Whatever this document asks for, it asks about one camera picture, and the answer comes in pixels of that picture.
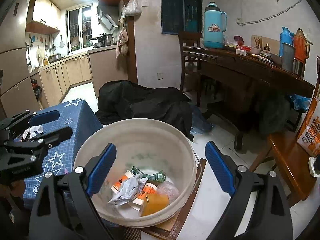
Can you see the orange snack bag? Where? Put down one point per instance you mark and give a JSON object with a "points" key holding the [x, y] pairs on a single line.
{"points": [[309, 132]]}

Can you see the gold yellow box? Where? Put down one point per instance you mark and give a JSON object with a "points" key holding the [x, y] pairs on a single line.
{"points": [[154, 203]]}

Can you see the wooden stool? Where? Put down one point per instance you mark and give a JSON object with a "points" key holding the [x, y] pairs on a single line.
{"points": [[292, 162]]}

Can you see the green white milk carton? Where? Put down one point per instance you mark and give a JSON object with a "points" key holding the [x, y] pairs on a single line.
{"points": [[157, 177]]}

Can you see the blue thermos jug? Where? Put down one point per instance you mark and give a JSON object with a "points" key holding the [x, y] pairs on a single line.
{"points": [[286, 36]]}

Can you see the orange white paper cup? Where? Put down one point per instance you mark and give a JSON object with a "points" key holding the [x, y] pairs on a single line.
{"points": [[115, 188]]}

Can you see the grey refrigerator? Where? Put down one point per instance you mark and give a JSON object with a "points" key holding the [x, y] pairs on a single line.
{"points": [[17, 94]]}

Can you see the teal thermos flask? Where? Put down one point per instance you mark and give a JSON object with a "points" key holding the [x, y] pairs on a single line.
{"points": [[215, 24]]}

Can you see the orange thermos jug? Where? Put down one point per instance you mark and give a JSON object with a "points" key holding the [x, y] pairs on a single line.
{"points": [[302, 47]]}

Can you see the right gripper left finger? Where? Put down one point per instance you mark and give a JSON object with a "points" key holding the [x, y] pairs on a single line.
{"points": [[63, 208]]}

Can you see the white blue wipes packet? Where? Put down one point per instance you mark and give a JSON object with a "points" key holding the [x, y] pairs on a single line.
{"points": [[129, 190]]}

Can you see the hanging cloth bag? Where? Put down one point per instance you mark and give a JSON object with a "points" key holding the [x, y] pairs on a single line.
{"points": [[122, 47]]}

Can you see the wooden chair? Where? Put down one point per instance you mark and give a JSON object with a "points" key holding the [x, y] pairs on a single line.
{"points": [[189, 64]]}

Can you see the range hood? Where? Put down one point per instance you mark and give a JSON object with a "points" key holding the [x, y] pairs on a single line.
{"points": [[108, 16]]}

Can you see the white plastic trash bucket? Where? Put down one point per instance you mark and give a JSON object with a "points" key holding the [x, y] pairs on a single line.
{"points": [[151, 146]]}

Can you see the kitchen window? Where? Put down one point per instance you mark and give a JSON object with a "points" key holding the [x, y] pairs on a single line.
{"points": [[79, 24]]}

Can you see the dark wooden side table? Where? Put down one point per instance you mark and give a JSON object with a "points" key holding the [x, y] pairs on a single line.
{"points": [[247, 83]]}

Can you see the black cloth covered chair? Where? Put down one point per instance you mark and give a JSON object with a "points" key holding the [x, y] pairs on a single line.
{"points": [[121, 100]]}

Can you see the beige kitchen cabinets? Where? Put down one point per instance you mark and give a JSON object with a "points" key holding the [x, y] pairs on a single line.
{"points": [[95, 65]]}

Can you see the white paper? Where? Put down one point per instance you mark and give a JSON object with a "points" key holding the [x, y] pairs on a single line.
{"points": [[32, 132]]}

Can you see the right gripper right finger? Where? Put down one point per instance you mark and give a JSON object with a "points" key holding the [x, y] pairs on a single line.
{"points": [[270, 218]]}

